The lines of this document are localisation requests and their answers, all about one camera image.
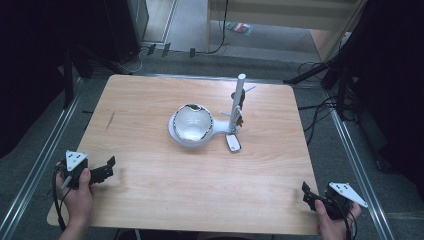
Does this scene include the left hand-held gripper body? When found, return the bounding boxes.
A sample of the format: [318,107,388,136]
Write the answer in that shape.
[61,150,98,191]

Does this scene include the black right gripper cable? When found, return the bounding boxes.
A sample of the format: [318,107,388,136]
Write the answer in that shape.
[333,199,358,240]

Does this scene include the person's left hand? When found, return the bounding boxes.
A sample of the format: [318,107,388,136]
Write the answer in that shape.
[54,161,98,229]

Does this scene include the black floor cables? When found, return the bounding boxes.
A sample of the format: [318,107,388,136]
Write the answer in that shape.
[297,61,339,146]

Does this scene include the white key rack stand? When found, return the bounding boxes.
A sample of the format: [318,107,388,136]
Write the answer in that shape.
[167,73,258,149]

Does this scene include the colourful flat packet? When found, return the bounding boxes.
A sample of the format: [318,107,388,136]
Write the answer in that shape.
[225,21,255,36]

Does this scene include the black hanging cable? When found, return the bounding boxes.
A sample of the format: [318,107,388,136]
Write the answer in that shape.
[206,0,232,55]

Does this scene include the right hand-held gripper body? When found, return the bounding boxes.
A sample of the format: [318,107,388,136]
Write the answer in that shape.
[313,181,369,221]

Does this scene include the silver car key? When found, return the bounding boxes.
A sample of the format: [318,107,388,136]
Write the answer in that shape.
[225,105,244,154]

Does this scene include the light wooden shelf unit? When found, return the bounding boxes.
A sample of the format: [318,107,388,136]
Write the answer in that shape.
[205,0,368,63]

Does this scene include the white floor cable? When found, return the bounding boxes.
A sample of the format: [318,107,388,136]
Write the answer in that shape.
[118,49,148,75]

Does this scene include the person's right hand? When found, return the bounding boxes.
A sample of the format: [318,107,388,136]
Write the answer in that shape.
[314,198,363,240]

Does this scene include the aluminium floor rail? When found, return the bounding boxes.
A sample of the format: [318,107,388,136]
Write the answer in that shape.
[328,99,397,240]
[0,77,84,240]

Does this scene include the black stand post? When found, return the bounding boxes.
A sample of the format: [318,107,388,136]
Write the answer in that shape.
[62,48,75,110]

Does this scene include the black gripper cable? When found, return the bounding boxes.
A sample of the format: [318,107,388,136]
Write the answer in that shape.
[333,199,358,240]
[52,168,69,233]

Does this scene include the black tripod stand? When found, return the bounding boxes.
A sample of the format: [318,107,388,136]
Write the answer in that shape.
[283,39,354,121]

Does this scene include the red strap keychain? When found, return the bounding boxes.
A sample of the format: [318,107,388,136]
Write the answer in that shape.
[233,88,247,128]

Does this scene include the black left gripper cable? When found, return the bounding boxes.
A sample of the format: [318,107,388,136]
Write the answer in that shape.
[52,168,69,233]

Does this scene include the black cabinet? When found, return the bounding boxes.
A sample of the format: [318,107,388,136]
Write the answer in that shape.
[102,0,150,65]

